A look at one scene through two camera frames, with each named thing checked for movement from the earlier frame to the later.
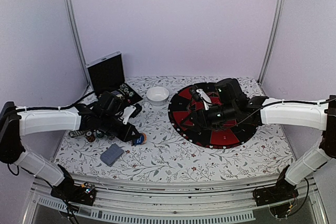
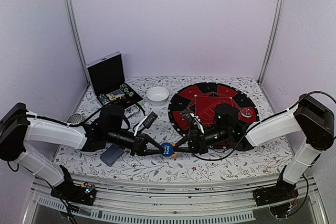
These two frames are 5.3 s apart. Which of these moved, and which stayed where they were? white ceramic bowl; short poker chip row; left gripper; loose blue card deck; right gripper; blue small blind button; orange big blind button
Moved: right gripper; orange big blind button; blue small blind button; left gripper
Stayed: short poker chip row; loose blue card deck; white ceramic bowl
